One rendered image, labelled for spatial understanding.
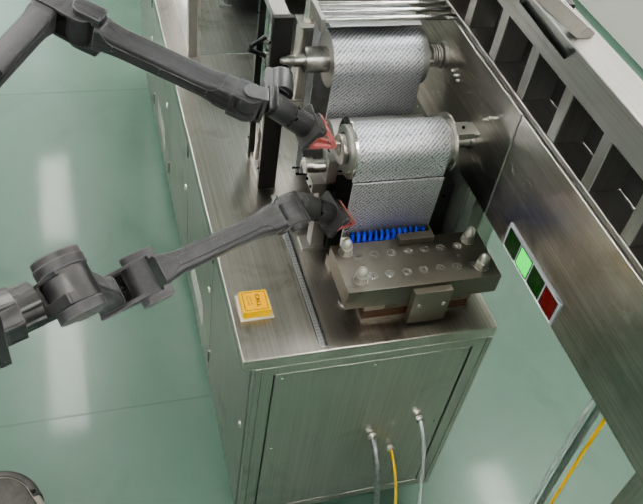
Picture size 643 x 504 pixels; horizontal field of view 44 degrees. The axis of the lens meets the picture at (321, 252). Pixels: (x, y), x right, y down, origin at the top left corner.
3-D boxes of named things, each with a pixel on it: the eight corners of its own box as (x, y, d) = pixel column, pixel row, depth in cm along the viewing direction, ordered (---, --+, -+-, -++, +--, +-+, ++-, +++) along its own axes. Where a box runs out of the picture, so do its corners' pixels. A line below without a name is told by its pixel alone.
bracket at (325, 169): (295, 238, 214) (309, 149, 193) (318, 236, 216) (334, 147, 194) (300, 252, 211) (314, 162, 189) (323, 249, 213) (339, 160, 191)
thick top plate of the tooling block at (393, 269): (327, 261, 200) (330, 245, 195) (470, 246, 211) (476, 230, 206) (344, 310, 189) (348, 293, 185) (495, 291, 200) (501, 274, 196)
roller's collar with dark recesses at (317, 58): (299, 63, 201) (301, 41, 196) (321, 63, 203) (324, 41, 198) (305, 78, 197) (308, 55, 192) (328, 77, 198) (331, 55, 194)
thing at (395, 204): (340, 237, 201) (353, 183, 187) (425, 228, 207) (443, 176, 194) (341, 238, 200) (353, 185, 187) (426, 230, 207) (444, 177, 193)
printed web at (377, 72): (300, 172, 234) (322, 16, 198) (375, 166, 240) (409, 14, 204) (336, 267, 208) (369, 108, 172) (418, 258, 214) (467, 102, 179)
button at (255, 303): (237, 298, 197) (238, 291, 195) (265, 294, 199) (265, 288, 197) (243, 319, 192) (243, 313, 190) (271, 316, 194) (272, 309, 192)
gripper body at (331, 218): (333, 239, 190) (312, 233, 185) (315, 209, 196) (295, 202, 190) (350, 221, 188) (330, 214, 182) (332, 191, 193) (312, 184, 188)
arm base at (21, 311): (-23, 333, 121) (-38, 280, 112) (28, 310, 125) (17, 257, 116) (2, 371, 116) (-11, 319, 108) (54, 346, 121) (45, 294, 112)
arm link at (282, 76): (234, 120, 174) (243, 95, 167) (235, 80, 180) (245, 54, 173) (286, 130, 178) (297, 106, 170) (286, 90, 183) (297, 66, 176)
